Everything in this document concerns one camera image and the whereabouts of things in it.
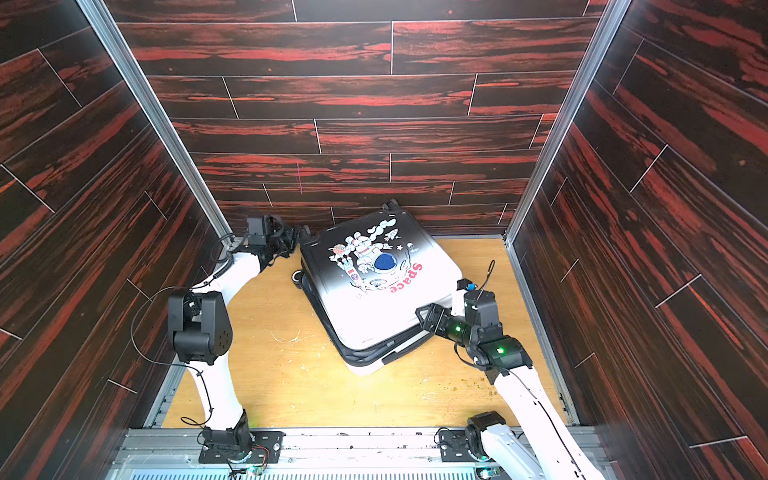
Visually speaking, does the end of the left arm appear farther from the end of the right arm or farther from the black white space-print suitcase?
the end of the right arm

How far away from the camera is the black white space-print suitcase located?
802 millimetres

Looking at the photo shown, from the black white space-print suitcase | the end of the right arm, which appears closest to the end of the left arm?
the black white space-print suitcase
